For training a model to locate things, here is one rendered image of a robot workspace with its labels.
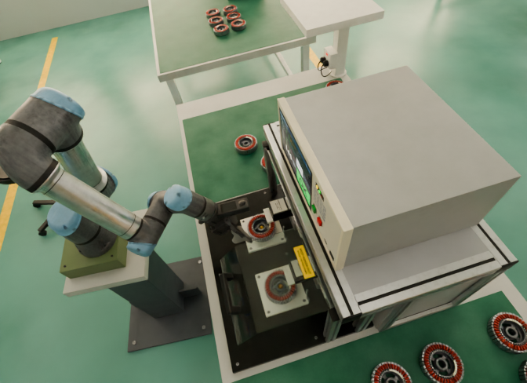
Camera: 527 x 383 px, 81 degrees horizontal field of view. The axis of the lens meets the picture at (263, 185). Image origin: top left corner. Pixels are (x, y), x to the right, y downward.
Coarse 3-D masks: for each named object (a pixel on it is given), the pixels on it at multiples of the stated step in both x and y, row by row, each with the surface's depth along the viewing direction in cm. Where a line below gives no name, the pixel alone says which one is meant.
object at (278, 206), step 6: (282, 198) 114; (270, 204) 113; (276, 204) 113; (282, 204) 112; (264, 210) 116; (270, 210) 114; (276, 210) 111; (282, 210) 111; (288, 210) 111; (270, 216) 115; (276, 216) 111; (282, 216) 112; (288, 216) 113; (270, 222) 114
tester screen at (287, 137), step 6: (282, 120) 87; (282, 126) 90; (282, 132) 92; (288, 132) 85; (282, 138) 95; (288, 138) 87; (282, 144) 98; (288, 144) 90; (294, 144) 81; (294, 150) 83; (294, 156) 86; (300, 156) 78; (294, 162) 88; (300, 162) 80; (294, 168) 90; (306, 168) 76; (300, 174) 84; (306, 174) 78; (306, 186) 82
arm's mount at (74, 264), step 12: (120, 240) 123; (72, 252) 121; (108, 252) 119; (120, 252) 121; (60, 264) 119; (72, 264) 118; (84, 264) 118; (96, 264) 118; (108, 264) 119; (120, 264) 121; (72, 276) 122
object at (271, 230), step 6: (258, 216) 122; (264, 216) 122; (252, 222) 121; (258, 222) 123; (264, 222) 123; (252, 228) 120; (258, 228) 120; (264, 228) 120; (270, 228) 119; (252, 234) 118; (258, 234) 118; (264, 234) 117; (270, 234) 117
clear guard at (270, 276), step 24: (264, 240) 89; (288, 240) 88; (240, 264) 85; (264, 264) 84; (288, 264) 84; (312, 264) 83; (240, 288) 82; (264, 288) 80; (288, 288) 80; (312, 288) 79; (240, 312) 80; (264, 312) 77; (288, 312) 76; (312, 312) 76; (240, 336) 78
